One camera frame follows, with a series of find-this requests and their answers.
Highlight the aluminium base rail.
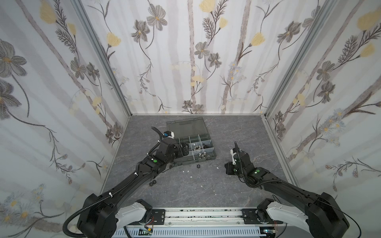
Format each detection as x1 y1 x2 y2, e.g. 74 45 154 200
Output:
116 204 294 231

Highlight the aluminium corner frame post right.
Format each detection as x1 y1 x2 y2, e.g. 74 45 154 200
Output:
264 0 337 119

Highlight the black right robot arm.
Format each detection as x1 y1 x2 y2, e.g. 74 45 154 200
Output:
225 143 353 238

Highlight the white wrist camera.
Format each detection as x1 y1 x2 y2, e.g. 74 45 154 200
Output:
230 149 237 166
163 131 175 139

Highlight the aluminium corner frame post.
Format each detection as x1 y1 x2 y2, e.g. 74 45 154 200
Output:
264 0 337 119
70 0 133 118

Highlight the white cable duct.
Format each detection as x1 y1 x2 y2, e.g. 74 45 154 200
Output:
127 227 267 238

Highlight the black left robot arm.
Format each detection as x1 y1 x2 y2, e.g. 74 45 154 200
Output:
62 127 189 238

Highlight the cluster of nuts left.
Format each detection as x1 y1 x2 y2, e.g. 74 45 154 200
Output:
149 180 157 186

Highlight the aluminium corner frame post left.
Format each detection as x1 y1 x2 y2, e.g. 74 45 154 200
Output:
70 0 133 118

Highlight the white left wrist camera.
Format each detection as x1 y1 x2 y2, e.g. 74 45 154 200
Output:
163 131 175 139

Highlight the green compartment organizer box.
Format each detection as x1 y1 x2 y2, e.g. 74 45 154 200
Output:
167 117 217 167

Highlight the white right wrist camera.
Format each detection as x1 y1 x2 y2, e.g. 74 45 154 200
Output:
230 149 237 166

